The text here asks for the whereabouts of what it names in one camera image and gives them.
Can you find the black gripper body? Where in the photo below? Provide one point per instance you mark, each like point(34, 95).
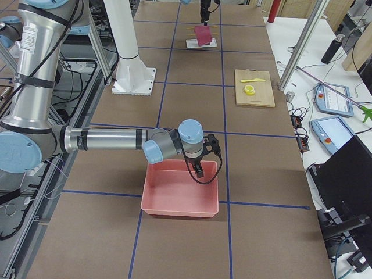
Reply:
point(193, 159)
point(204, 9)

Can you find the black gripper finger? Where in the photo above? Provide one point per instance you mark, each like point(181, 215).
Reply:
point(194, 166)
point(200, 172)

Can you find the pink grey-edged cleaning cloth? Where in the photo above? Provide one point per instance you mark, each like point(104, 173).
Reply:
point(203, 35)

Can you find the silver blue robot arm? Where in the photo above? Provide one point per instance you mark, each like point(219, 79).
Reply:
point(27, 137)

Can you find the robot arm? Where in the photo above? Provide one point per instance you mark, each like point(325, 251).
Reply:
point(186, 2)

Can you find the black water bottle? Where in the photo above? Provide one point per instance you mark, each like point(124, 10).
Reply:
point(332, 49)

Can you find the wooden rack rod far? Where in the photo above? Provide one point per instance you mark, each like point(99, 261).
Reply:
point(193, 27)

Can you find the pink plastic bin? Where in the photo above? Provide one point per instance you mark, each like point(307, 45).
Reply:
point(169, 190)

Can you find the yellow lemon slices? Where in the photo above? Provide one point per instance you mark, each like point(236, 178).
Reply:
point(249, 90)

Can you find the bamboo cutting board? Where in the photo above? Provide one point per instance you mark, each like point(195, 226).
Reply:
point(263, 90)

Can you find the red cylinder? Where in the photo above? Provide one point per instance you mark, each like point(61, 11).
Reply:
point(273, 11)

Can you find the yellow plastic knife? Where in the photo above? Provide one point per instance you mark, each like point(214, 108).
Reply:
point(252, 80)

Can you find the near blue teach pendant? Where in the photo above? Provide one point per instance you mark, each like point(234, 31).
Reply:
point(333, 132)

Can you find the blue teach pendant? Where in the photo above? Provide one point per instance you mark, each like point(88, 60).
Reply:
point(333, 132)
point(330, 102)

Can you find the far blue teach pendant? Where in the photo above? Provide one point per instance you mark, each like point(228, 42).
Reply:
point(330, 102)

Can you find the black laptop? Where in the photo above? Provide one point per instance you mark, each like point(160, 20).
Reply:
point(344, 180)

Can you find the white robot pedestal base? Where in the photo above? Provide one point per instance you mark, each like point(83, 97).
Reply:
point(132, 76)

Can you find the aluminium frame post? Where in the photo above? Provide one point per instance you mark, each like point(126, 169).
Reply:
point(302, 42)

